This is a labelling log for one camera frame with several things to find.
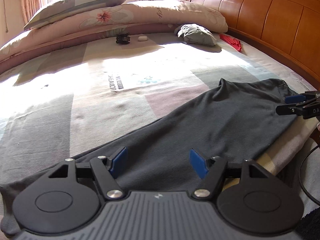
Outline dark grey sweatpants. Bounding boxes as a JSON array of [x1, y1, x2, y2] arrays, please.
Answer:
[[4, 79, 304, 239]]

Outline person's right hand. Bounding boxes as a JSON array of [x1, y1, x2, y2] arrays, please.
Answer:
[[315, 122, 320, 145]]

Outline orange wooden headboard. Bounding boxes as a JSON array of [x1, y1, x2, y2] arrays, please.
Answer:
[[188, 0, 319, 88]]

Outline grey bundled cloth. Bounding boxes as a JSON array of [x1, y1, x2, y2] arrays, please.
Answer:
[[174, 23, 217, 47]]

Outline black hair claw clip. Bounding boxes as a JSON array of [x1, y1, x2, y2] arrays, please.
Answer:
[[116, 33, 131, 45]]

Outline white earbud case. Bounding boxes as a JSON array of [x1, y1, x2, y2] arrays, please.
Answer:
[[138, 35, 148, 42]]

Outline pink floral folded quilt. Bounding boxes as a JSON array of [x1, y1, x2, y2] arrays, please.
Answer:
[[1, 0, 228, 73]]

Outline grey floral pillow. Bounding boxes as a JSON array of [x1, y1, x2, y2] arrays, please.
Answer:
[[24, 0, 126, 31]]

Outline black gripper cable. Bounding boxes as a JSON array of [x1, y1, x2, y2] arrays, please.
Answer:
[[298, 143, 320, 205]]

